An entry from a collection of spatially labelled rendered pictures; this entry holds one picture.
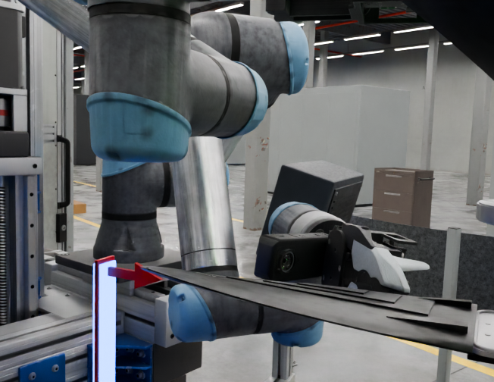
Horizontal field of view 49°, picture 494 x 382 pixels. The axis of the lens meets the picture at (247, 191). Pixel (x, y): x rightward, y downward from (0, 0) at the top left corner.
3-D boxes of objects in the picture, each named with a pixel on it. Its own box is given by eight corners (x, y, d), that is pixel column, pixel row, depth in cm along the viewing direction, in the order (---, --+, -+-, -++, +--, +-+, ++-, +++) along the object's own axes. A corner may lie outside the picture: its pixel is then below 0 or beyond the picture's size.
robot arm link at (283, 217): (314, 254, 83) (317, 198, 82) (342, 273, 72) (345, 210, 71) (264, 255, 81) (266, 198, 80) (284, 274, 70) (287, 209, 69)
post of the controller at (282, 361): (286, 380, 101) (290, 276, 98) (271, 377, 102) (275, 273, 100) (292, 374, 103) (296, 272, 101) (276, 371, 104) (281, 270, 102)
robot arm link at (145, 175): (96, 207, 120) (96, 145, 119) (156, 205, 126) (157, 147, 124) (105, 215, 109) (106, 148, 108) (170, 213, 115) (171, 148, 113)
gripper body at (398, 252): (422, 240, 56) (370, 220, 67) (344, 233, 54) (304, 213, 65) (409, 313, 56) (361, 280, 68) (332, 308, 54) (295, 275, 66)
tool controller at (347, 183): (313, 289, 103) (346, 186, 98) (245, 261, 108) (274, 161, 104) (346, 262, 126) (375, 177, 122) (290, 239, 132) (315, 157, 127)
